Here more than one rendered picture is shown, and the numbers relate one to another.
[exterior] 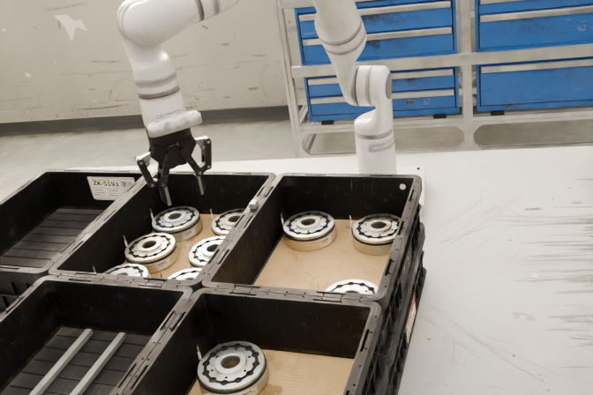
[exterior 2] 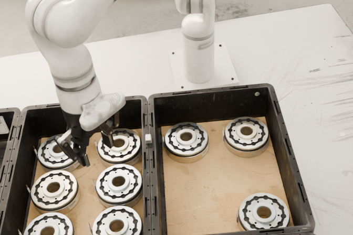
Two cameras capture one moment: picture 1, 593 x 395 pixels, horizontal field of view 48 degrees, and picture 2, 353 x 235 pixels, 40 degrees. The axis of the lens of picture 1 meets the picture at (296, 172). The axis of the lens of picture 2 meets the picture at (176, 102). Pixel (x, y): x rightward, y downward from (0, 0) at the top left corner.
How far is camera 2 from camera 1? 56 cm
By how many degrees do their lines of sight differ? 26
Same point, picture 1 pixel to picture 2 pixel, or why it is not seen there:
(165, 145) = not seen: hidden behind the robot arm
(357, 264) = (240, 169)
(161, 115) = (86, 103)
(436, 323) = not seen: hidden behind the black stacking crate
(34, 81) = not seen: outside the picture
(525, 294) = (343, 152)
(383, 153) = (209, 49)
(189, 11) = (106, 2)
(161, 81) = (84, 74)
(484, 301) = (318, 164)
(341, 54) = not seen: outside the picture
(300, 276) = (200, 191)
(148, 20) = (78, 25)
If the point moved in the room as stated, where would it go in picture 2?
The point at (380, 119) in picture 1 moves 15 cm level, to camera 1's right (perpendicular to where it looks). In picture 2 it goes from (210, 24) to (259, 8)
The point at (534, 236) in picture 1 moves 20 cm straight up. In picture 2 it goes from (326, 97) to (338, 43)
